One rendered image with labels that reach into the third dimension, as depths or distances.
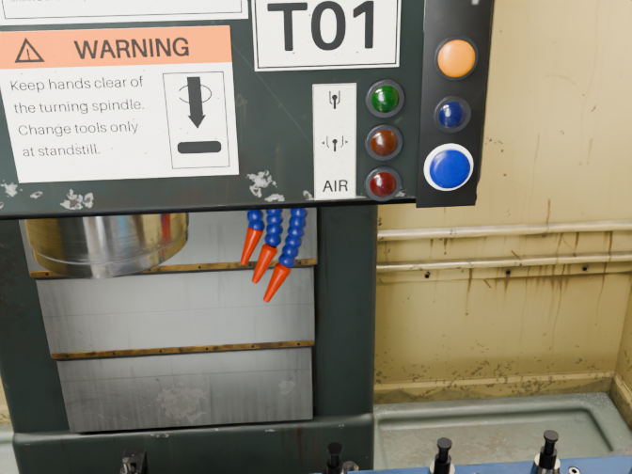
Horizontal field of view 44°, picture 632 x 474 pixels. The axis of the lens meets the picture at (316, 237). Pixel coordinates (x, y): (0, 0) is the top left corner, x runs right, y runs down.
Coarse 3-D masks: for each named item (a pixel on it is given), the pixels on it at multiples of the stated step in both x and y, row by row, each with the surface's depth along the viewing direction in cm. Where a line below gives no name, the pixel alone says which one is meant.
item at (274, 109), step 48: (240, 48) 52; (0, 96) 53; (240, 96) 54; (288, 96) 54; (0, 144) 54; (240, 144) 55; (288, 144) 56; (0, 192) 56; (48, 192) 56; (96, 192) 56; (144, 192) 56; (192, 192) 57; (240, 192) 57; (288, 192) 57
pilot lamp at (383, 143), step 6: (378, 132) 55; (384, 132) 55; (390, 132) 55; (372, 138) 55; (378, 138) 55; (384, 138) 55; (390, 138) 55; (396, 138) 55; (372, 144) 55; (378, 144) 55; (384, 144) 55; (390, 144) 55; (396, 144) 56; (372, 150) 56; (378, 150) 56; (384, 150) 56; (390, 150) 56
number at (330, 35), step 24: (312, 0) 51; (336, 0) 51; (360, 0) 51; (384, 0) 52; (312, 24) 52; (336, 24) 52; (360, 24) 52; (384, 24) 52; (312, 48) 53; (336, 48) 53; (360, 48) 53; (384, 48) 53
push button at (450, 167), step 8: (440, 152) 56; (448, 152) 56; (456, 152) 56; (432, 160) 56; (440, 160) 56; (448, 160) 56; (456, 160) 56; (464, 160) 56; (432, 168) 56; (440, 168) 56; (448, 168) 56; (456, 168) 56; (464, 168) 56; (432, 176) 57; (440, 176) 56; (448, 176) 56; (456, 176) 57; (464, 176) 57; (440, 184) 57; (448, 184) 57; (456, 184) 57
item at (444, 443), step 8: (440, 440) 79; (448, 440) 79; (440, 448) 78; (448, 448) 78; (440, 456) 79; (448, 456) 79; (440, 464) 79; (448, 464) 79; (440, 472) 79; (448, 472) 79
